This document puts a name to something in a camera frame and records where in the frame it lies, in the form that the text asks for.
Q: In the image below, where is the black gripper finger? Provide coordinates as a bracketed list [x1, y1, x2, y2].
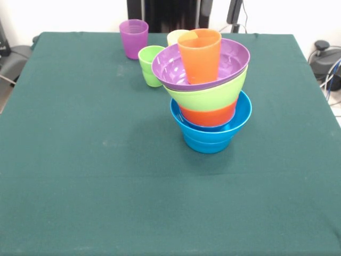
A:
[226, 0, 242, 26]
[199, 0, 213, 25]

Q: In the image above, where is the orange cup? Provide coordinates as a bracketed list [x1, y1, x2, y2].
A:
[177, 28, 222, 85]

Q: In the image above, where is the large purple bowl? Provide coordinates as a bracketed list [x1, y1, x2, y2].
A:
[151, 38, 251, 92]

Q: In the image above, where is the large green bowl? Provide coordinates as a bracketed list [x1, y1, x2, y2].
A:
[163, 65, 249, 111]

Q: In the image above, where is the large light blue bowl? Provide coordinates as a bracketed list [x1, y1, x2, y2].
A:
[169, 90, 253, 141]

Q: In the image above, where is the orange bowl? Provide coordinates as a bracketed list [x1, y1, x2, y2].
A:
[178, 97, 239, 127]

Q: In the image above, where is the small light blue bowl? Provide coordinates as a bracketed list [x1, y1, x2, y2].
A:
[183, 130, 232, 154]

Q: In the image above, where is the yellow cup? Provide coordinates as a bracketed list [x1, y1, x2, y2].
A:
[167, 29, 190, 46]

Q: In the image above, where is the purple cup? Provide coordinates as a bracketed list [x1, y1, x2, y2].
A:
[119, 19, 149, 60]

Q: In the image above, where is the green cup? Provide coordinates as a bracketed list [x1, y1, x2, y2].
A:
[137, 45, 166, 87]

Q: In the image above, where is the black floor stand base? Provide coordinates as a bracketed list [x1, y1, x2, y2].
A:
[0, 21, 34, 81]
[308, 39, 341, 81]

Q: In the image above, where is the dark green tablecloth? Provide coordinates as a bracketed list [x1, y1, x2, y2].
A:
[0, 31, 341, 256]

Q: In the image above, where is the black pedestal column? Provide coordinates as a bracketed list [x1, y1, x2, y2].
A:
[127, 0, 203, 34]

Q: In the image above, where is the tangle of floor cables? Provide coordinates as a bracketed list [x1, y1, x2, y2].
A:
[319, 60, 341, 118]

